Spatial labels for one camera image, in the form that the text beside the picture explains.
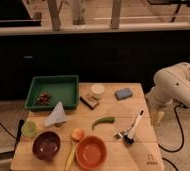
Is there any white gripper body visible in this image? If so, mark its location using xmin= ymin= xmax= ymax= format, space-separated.
xmin=149 ymin=102 xmax=164 ymax=126

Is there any green chili pepper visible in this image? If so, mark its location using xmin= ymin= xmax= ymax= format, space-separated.
xmin=92 ymin=117 xmax=115 ymax=130

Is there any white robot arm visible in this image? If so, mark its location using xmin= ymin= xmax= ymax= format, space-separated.
xmin=145 ymin=62 xmax=190 ymax=125

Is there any orange bowl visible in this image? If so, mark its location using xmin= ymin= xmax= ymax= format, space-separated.
xmin=75 ymin=136 xmax=107 ymax=170

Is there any purple bowl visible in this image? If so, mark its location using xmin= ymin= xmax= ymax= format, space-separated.
xmin=32 ymin=131 xmax=60 ymax=161

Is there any blue sponge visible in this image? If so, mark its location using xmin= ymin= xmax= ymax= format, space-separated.
xmin=115 ymin=88 xmax=133 ymax=100

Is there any black white dish brush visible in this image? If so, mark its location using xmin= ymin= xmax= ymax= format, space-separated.
xmin=123 ymin=111 xmax=144 ymax=144

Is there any brown wooden block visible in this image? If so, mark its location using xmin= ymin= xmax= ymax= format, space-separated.
xmin=80 ymin=95 xmax=99 ymax=110

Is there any orange fruit toy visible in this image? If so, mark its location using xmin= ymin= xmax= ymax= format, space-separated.
xmin=71 ymin=128 xmax=84 ymax=141

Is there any yellow banana toy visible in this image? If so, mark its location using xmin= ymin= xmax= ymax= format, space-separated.
xmin=65 ymin=142 xmax=76 ymax=171

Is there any white folded cloth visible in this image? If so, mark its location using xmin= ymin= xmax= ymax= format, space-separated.
xmin=44 ymin=102 xmax=67 ymax=127

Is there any green plastic tray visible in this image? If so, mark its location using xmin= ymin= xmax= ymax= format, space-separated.
xmin=25 ymin=75 xmax=79 ymax=111

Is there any red berry cluster toy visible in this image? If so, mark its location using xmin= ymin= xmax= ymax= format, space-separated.
xmin=37 ymin=93 xmax=51 ymax=105

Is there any light green cup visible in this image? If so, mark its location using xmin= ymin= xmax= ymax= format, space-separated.
xmin=21 ymin=121 xmax=37 ymax=138

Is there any black cable right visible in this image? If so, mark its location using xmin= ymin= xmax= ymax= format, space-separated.
xmin=157 ymin=104 xmax=186 ymax=171

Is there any black cable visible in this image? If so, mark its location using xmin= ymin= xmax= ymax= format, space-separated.
xmin=0 ymin=110 xmax=18 ymax=140
xmin=157 ymin=104 xmax=186 ymax=171

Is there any black cable left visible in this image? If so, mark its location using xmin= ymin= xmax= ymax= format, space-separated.
xmin=0 ymin=110 xmax=18 ymax=140

